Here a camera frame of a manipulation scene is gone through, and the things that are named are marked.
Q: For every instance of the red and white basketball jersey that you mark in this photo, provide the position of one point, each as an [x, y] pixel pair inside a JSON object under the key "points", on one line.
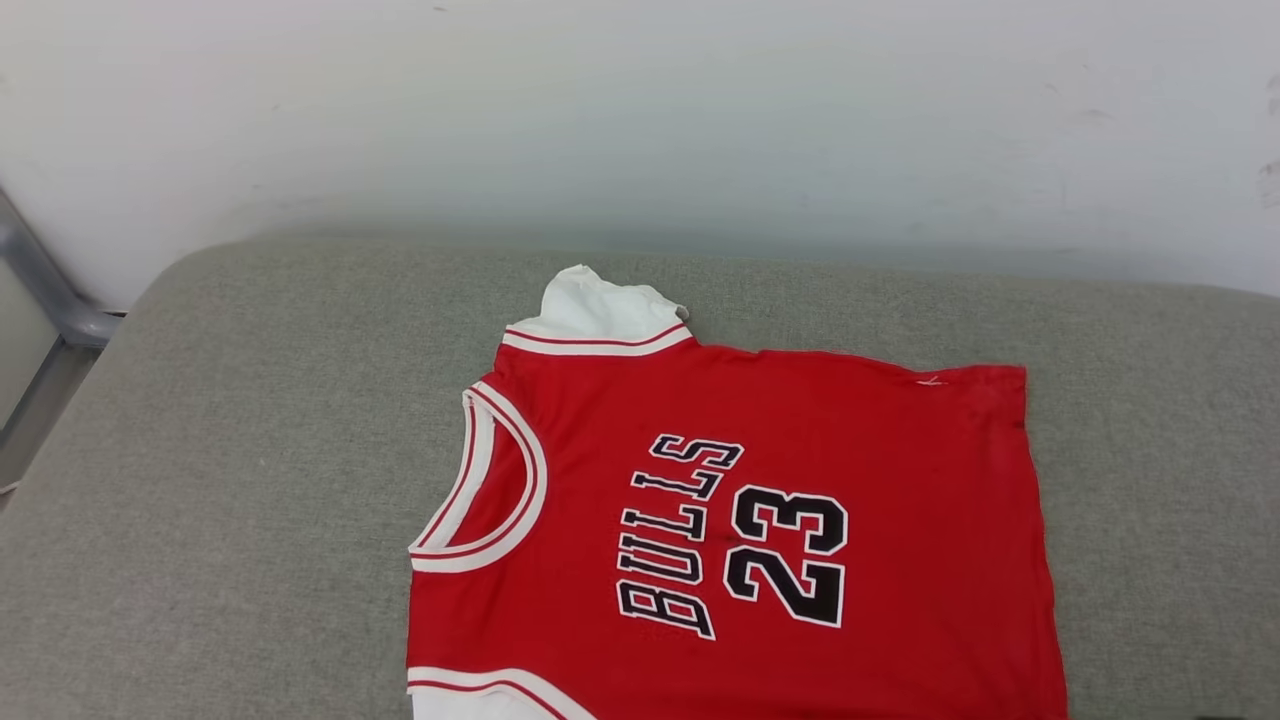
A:
{"points": [[800, 420]]}

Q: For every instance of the grey fabric sofa cushion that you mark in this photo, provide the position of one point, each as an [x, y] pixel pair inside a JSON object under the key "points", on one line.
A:
{"points": [[200, 500]]}

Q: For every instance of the grey metal frame rail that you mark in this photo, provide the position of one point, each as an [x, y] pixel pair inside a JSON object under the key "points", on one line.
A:
{"points": [[45, 290]]}

